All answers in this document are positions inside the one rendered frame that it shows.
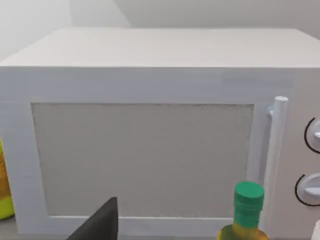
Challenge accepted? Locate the white microwave knob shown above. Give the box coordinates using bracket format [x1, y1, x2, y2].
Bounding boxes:
[295, 172, 320, 207]
[305, 117, 320, 154]

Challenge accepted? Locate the pale microwave oven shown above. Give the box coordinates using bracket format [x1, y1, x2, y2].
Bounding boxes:
[0, 27, 320, 240]

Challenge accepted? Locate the white microwave door handle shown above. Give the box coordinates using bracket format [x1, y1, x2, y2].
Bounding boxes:
[262, 95, 289, 238]

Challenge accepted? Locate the yellow bottle with green cap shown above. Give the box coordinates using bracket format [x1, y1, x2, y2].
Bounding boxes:
[216, 181, 270, 240]

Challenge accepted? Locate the pale microwave door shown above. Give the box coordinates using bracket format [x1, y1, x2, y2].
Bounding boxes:
[0, 66, 296, 238]

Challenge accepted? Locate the white object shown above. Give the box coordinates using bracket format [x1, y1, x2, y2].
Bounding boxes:
[311, 220, 320, 240]

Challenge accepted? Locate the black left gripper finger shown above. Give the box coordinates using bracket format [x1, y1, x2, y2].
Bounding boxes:
[65, 196, 119, 240]

